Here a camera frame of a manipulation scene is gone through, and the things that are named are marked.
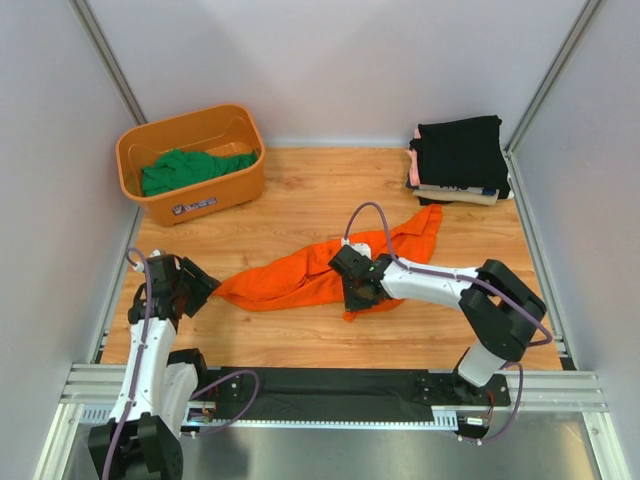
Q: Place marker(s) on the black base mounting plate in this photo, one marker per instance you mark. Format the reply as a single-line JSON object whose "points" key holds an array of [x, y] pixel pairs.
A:
{"points": [[231, 396]]}

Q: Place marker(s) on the aluminium right side rail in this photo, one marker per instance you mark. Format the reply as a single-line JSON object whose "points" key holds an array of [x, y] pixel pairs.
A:
{"points": [[538, 258]]}

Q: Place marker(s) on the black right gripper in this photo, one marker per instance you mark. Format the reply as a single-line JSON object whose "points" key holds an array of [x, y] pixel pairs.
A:
{"points": [[353, 305]]}

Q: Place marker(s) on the aluminium corner post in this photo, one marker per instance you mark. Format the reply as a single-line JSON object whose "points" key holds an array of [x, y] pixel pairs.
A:
{"points": [[101, 44], [558, 65]]}

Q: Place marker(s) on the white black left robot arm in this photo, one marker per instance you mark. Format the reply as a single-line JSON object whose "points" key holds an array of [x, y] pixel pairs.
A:
{"points": [[140, 439]]}

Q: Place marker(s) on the green t shirt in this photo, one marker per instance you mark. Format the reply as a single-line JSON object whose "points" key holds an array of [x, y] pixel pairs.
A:
{"points": [[179, 169]]}

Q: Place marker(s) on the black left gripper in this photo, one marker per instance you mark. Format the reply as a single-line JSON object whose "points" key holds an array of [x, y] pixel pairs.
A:
{"points": [[203, 285]]}

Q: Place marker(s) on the aluminium right corner post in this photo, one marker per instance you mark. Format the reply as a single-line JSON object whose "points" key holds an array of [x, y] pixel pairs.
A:
{"points": [[558, 65]]}

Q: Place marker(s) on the beige folded t shirt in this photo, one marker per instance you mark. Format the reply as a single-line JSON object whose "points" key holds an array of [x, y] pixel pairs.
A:
{"points": [[474, 195]]}

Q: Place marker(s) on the orange plastic basket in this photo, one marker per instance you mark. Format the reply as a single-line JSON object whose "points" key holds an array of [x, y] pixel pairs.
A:
{"points": [[222, 130]]}

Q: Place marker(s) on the aluminium left corner post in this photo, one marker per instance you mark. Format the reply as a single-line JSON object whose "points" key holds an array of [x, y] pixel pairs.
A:
{"points": [[101, 44]]}

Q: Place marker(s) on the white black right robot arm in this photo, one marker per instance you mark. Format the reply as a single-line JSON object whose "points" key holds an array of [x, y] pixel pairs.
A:
{"points": [[503, 312]]}

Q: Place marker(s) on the black folded t shirt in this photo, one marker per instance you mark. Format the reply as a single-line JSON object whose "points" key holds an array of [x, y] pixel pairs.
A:
{"points": [[462, 153], [435, 201]]}

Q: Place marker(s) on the black bottom folded t shirt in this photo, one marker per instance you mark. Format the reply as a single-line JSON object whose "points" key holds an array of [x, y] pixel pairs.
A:
{"points": [[435, 201]]}

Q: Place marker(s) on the aluminium front frame rail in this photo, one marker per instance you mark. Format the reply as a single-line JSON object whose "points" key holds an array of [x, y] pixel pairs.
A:
{"points": [[542, 391]]}

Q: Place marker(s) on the orange t shirt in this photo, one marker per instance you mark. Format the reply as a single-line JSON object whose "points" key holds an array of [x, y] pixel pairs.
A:
{"points": [[304, 278]]}

